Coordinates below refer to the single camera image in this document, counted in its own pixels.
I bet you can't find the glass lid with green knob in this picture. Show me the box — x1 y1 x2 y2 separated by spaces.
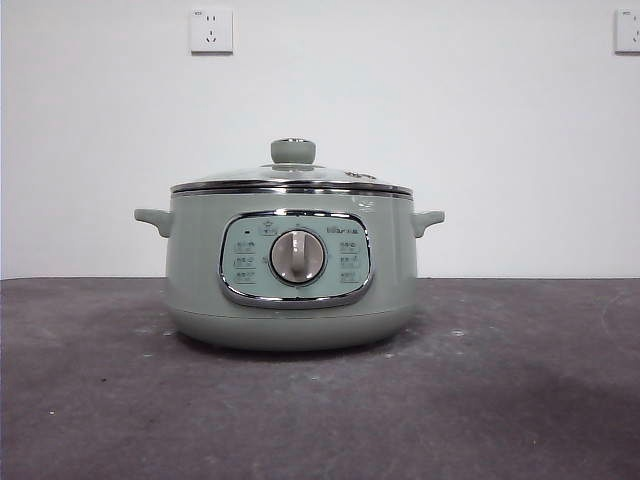
169 137 416 195

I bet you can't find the pale green electric pot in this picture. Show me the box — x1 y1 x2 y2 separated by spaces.
132 191 446 350

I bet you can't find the white wall socket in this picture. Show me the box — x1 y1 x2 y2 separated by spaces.
614 8 640 55
189 7 235 55

